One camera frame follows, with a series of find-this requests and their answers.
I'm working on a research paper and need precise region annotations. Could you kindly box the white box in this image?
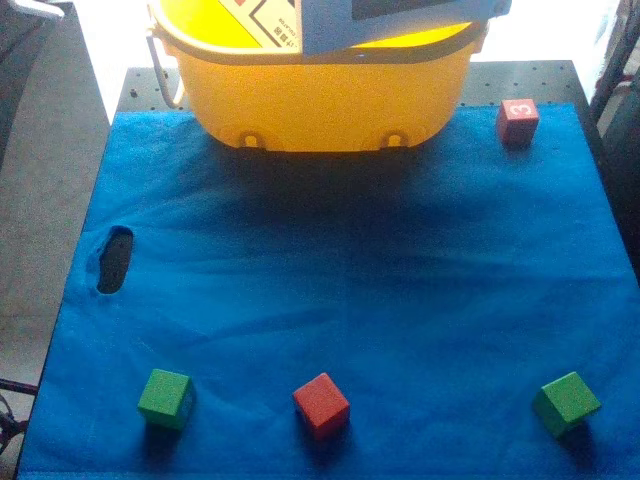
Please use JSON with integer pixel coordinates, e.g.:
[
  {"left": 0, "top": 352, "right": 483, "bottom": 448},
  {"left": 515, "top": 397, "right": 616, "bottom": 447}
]
[{"left": 294, "top": 0, "right": 507, "bottom": 56}]

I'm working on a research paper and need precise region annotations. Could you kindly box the dark blue calculator box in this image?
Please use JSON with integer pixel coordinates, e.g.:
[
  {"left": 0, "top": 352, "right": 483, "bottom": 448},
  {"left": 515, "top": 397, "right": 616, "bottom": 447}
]
[{"left": 214, "top": 0, "right": 304, "bottom": 54}]

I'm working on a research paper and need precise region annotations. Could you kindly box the yellow plastic bin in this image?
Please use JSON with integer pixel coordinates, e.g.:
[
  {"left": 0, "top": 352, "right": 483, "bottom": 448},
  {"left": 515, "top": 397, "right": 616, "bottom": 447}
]
[{"left": 144, "top": 0, "right": 501, "bottom": 154}]

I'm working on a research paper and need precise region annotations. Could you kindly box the blue cloth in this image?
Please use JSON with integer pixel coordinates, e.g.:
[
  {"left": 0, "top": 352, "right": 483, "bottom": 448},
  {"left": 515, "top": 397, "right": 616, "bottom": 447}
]
[{"left": 17, "top": 102, "right": 640, "bottom": 480}]

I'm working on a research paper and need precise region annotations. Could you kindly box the plain red wooden block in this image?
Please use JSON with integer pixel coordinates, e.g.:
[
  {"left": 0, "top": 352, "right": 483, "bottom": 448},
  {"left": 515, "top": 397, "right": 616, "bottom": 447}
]
[{"left": 292, "top": 372, "right": 351, "bottom": 441}]

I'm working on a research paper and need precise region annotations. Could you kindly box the green wooden block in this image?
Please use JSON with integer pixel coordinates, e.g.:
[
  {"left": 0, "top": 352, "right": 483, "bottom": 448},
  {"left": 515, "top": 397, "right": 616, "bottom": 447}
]
[
  {"left": 137, "top": 368, "right": 195, "bottom": 431},
  {"left": 532, "top": 371, "right": 603, "bottom": 439}
]

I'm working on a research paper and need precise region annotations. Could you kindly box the red block with number three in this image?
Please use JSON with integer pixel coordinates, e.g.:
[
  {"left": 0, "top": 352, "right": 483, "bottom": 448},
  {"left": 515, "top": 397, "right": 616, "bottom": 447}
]
[{"left": 496, "top": 98, "right": 541, "bottom": 147}]

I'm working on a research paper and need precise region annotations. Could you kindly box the dark background equipment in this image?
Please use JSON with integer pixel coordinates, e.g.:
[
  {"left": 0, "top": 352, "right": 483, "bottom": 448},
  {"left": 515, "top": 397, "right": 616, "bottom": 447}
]
[{"left": 588, "top": 0, "right": 640, "bottom": 241}]

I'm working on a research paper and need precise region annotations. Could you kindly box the black cable bundle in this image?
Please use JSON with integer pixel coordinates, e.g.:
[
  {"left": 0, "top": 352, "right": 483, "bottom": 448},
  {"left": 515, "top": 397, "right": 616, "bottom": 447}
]
[{"left": 0, "top": 378, "right": 39, "bottom": 451}]

